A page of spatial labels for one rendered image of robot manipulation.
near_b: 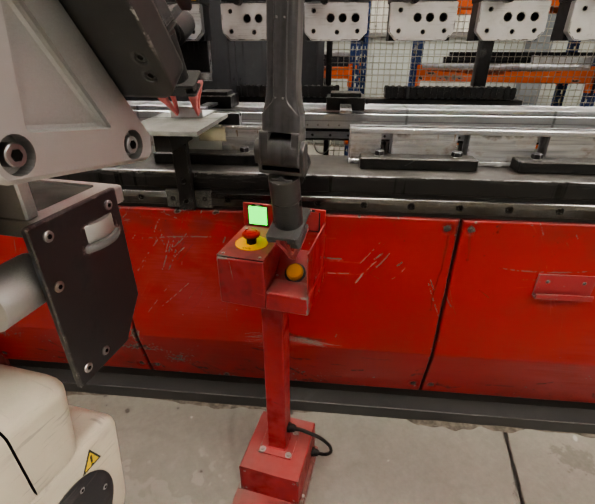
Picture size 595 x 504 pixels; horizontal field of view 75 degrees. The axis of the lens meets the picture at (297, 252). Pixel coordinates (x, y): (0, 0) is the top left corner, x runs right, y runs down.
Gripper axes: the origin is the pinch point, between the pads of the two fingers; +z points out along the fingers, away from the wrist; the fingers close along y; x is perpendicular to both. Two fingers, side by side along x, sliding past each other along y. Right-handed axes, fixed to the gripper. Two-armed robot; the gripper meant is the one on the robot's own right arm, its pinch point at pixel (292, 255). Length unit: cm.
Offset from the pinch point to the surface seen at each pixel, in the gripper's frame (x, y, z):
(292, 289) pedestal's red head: -0.8, -4.7, 5.4
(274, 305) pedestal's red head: 2.4, -8.0, 7.6
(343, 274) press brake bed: -7.7, 20.1, 24.6
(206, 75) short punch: 33, 41, -23
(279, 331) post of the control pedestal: 3.3, -5.9, 20.0
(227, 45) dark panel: 48, 90, -17
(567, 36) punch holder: -53, 55, -28
